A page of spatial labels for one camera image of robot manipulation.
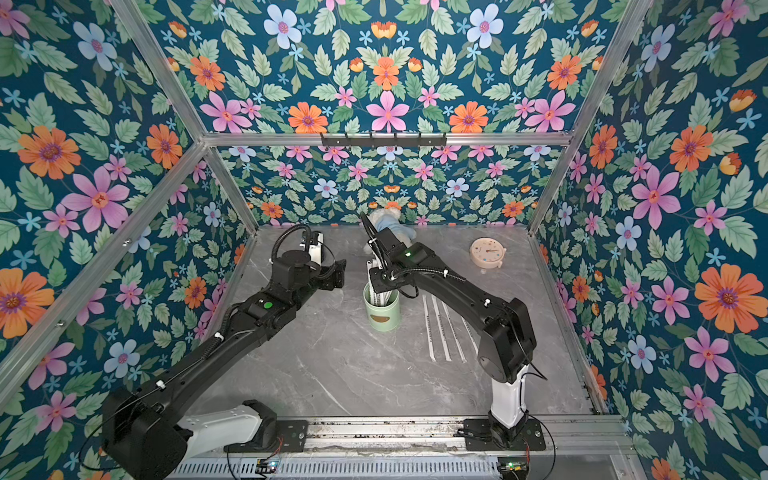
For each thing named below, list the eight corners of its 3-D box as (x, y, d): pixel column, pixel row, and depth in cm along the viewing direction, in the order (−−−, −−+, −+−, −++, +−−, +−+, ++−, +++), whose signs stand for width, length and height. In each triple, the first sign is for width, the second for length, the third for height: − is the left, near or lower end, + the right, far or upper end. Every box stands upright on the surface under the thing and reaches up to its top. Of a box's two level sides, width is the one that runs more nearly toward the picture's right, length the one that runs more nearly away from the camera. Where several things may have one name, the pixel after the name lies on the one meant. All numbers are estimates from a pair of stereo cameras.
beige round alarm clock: (472, 272, 109) (473, 266, 106) (467, 243, 118) (468, 237, 115) (508, 272, 109) (510, 266, 106) (500, 243, 118) (502, 237, 115)
